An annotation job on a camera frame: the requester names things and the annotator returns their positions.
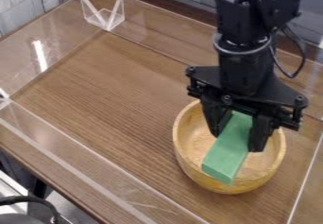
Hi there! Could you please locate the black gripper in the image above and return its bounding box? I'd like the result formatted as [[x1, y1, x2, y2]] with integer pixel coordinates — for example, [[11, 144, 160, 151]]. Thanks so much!
[[186, 34, 308, 152]]

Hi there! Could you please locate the green rectangular block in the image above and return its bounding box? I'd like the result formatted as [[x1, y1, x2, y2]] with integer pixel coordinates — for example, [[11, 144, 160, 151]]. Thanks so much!
[[202, 112, 252, 184]]

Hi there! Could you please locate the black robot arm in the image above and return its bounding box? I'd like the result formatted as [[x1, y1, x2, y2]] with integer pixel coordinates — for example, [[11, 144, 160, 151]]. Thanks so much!
[[186, 0, 308, 152]]

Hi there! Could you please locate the brown wooden bowl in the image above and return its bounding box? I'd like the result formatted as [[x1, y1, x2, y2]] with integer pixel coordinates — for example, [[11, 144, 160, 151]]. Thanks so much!
[[174, 100, 287, 195]]

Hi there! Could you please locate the black metal stand base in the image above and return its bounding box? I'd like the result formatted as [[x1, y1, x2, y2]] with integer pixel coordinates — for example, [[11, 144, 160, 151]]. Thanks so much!
[[28, 202, 63, 224]]

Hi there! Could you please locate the clear acrylic corner bracket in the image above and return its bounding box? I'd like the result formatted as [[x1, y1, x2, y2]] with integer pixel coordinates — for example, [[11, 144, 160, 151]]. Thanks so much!
[[80, 0, 125, 31]]

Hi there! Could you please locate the clear acrylic tray wall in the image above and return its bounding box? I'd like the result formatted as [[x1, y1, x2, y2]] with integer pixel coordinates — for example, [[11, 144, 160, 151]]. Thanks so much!
[[0, 0, 323, 224]]

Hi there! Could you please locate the black cable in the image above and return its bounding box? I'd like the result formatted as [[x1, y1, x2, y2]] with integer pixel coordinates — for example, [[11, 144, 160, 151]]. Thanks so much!
[[0, 195, 61, 224]]

